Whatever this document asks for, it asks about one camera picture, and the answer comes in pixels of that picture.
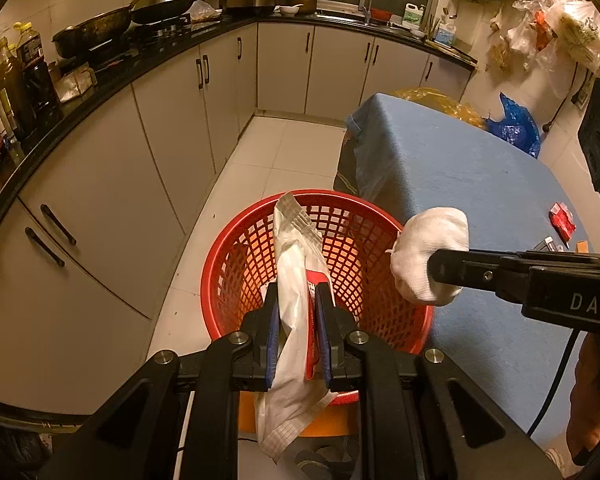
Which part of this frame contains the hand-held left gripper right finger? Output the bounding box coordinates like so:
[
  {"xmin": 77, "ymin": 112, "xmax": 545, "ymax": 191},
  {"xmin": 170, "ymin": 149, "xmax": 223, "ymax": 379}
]
[{"xmin": 314, "ymin": 282, "xmax": 561, "ymax": 480}]

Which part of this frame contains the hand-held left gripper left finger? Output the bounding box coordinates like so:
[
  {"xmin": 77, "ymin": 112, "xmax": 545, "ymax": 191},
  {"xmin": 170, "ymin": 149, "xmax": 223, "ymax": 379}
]
[{"xmin": 37, "ymin": 282, "xmax": 286, "ymax": 480}]

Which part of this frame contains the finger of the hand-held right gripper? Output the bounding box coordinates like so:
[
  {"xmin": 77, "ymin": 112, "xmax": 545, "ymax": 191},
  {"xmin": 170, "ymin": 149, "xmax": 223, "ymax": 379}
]
[{"xmin": 427, "ymin": 247, "xmax": 600, "ymax": 307}]

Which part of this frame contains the white plastic wrapper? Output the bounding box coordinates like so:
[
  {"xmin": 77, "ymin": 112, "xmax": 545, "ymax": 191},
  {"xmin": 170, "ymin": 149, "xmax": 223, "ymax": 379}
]
[{"xmin": 254, "ymin": 191, "xmax": 341, "ymax": 463}]

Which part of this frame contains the white cloth ball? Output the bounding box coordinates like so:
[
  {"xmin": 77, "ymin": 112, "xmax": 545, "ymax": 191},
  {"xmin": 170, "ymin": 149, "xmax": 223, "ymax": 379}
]
[{"xmin": 390, "ymin": 206, "xmax": 470, "ymax": 307}]

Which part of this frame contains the red torn wrapper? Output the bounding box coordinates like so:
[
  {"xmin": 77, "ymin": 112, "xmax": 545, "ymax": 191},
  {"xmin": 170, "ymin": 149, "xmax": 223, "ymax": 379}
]
[{"xmin": 549, "ymin": 202, "xmax": 577, "ymax": 241}]

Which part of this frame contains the red plastic mesh basket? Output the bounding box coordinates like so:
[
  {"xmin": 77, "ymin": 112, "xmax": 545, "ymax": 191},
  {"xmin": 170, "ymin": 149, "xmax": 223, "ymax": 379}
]
[{"xmin": 201, "ymin": 189, "xmax": 435, "ymax": 406}]

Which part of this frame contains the person's right forearm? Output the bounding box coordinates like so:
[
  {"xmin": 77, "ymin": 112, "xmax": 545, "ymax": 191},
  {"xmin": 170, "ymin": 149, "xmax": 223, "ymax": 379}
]
[{"xmin": 566, "ymin": 332, "xmax": 600, "ymax": 467}]

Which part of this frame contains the orange stool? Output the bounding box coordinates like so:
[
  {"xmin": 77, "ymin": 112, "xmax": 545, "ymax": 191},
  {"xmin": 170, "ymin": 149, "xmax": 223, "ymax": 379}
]
[{"xmin": 237, "ymin": 391, "xmax": 353, "ymax": 438}]

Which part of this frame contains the blue tablecloth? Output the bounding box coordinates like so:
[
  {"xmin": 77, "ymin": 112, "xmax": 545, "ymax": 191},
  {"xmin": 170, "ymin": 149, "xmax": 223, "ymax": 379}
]
[{"xmin": 332, "ymin": 92, "xmax": 600, "ymax": 453}]

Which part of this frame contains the grey slipper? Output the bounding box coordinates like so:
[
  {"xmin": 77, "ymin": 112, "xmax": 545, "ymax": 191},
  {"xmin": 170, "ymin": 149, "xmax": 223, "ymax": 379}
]
[{"xmin": 292, "ymin": 442, "xmax": 361, "ymax": 480}]

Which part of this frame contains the blue plastic bag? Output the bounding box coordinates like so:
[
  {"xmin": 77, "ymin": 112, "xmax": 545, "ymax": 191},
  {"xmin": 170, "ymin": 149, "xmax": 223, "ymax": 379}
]
[{"xmin": 486, "ymin": 92, "xmax": 542, "ymax": 158}]

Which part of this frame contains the yellow plastic bag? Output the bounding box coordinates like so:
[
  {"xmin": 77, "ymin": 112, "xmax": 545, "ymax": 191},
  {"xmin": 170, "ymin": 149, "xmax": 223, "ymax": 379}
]
[{"xmin": 390, "ymin": 87, "xmax": 488, "ymax": 128}]

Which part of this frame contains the wooden cutting board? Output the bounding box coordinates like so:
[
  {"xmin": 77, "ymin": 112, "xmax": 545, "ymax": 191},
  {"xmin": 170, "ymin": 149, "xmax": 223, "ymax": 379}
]
[{"xmin": 425, "ymin": 40, "xmax": 478, "ymax": 66}]

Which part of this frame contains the white bottle blue label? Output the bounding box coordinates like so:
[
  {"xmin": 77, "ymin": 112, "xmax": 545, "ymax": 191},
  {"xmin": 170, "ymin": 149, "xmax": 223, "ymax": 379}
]
[{"xmin": 436, "ymin": 15, "xmax": 458, "ymax": 46}]

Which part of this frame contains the clear hanging plastic bag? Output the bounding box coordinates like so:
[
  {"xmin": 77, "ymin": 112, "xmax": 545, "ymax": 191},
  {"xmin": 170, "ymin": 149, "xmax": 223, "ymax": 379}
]
[{"xmin": 489, "ymin": 7, "xmax": 551, "ymax": 73}]

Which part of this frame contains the grey kitchen cabinet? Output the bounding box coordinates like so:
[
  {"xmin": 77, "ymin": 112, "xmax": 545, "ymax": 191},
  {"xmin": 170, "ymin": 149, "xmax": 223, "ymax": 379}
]
[{"xmin": 0, "ymin": 10, "xmax": 478, "ymax": 418}]

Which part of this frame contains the white detergent jug green label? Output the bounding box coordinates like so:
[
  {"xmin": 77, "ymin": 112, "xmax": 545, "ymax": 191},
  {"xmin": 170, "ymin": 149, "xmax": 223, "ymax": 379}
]
[{"xmin": 402, "ymin": 2, "xmax": 425, "ymax": 28}]

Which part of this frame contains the silver foil packet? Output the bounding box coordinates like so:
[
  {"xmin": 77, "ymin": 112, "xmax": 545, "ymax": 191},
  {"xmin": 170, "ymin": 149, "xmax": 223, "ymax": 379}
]
[{"xmin": 55, "ymin": 62, "xmax": 97, "ymax": 103}]

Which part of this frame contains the gas stove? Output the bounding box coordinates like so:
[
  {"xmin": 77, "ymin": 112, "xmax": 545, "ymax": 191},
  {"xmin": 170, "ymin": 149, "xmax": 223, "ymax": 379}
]
[{"xmin": 60, "ymin": 15, "xmax": 191, "ymax": 68}]

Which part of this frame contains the small clear plastic bag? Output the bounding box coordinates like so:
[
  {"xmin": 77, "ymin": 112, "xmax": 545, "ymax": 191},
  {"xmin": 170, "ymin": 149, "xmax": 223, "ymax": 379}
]
[{"xmin": 187, "ymin": 0, "xmax": 221, "ymax": 22}]

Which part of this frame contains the wok with steel lid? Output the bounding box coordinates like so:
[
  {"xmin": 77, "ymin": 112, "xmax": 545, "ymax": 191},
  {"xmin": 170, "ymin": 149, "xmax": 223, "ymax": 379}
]
[{"xmin": 130, "ymin": 0, "xmax": 241, "ymax": 26}]

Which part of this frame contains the dark oil bottle yellow cap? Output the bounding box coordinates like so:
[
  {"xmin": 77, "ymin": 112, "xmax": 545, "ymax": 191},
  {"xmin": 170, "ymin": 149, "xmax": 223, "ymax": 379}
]
[{"xmin": 15, "ymin": 22, "xmax": 63, "ymax": 126}]

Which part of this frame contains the dark sauce bottle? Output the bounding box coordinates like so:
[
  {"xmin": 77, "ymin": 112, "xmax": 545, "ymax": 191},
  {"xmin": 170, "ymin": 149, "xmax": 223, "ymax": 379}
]
[{"xmin": 0, "ymin": 37, "xmax": 36, "ymax": 141}]

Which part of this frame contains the dark wok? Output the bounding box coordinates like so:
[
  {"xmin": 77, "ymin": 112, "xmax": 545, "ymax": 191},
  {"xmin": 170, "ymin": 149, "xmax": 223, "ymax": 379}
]
[{"xmin": 51, "ymin": 0, "xmax": 161, "ymax": 58}]

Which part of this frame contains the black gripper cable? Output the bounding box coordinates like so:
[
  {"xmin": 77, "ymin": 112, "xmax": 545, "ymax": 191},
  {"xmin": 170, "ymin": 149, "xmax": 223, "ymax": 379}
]
[{"xmin": 526, "ymin": 331, "xmax": 583, "ymax": 438}]

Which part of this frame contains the black power cable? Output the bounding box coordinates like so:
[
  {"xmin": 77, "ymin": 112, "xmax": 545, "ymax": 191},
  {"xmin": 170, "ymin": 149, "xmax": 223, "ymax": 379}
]
[{"xmin": 542, "ymin": 95, "xmax": 578, "ymax": 133}]

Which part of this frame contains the wall socket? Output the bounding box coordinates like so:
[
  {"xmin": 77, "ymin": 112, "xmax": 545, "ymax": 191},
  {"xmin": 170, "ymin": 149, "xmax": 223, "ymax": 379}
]
[{"xmin": 572, "ymin": 72, "xmax": 596, "ymax": 106}]

